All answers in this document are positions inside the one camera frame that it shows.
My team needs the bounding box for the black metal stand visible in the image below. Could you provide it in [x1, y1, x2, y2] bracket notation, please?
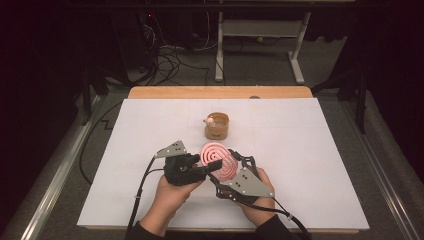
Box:
[81, 64, 109, 126]
[312, 64, 368, 134]

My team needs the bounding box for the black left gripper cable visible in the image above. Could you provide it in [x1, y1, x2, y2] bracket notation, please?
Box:
[126, 155, 167, 240]

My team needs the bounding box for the tangle of floor cables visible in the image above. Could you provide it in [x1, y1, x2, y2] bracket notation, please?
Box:
[141, 13, 221, 86]

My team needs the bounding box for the wooden cup with small figure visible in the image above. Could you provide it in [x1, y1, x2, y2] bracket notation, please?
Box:
[203, 112, 230, 141]

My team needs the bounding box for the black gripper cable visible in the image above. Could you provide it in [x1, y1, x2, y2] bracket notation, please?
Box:
[126, 155, 167, 240]
[246, 197, 313, 240]

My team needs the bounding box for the long black floor cable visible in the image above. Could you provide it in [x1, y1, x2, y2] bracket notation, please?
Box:
[79, 101, 124, 185]

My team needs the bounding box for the white table mat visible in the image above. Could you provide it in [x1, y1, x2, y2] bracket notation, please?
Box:
[77, 97, 370, 231]

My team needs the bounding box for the person's left hand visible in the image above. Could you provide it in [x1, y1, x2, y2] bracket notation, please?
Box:
[154, 175, 203, 219]

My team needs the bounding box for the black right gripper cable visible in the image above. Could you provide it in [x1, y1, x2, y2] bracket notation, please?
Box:
[246, 197, 313, 240]

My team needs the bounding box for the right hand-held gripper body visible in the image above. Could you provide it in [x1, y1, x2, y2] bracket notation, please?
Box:
[216, 167, 275, 205]

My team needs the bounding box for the metal floor rail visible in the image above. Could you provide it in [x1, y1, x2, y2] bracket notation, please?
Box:
[339, 99, 424, 240]
[19, 95, 102, 240]

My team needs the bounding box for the wooden table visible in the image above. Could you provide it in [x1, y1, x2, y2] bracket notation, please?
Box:
[128, 85, 314, 100]

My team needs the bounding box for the pink hairbrush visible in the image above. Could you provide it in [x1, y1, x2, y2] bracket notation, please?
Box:
[199, 142, 239, 183]

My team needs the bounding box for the person's right hand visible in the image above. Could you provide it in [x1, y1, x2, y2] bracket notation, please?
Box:
[239, 167, 278, 228]

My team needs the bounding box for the white metal desk frame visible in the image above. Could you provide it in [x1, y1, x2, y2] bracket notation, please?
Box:
[214, 11, 312, 85]

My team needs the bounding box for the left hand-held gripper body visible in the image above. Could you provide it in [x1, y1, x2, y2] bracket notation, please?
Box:
[153, 140, 208, 187]

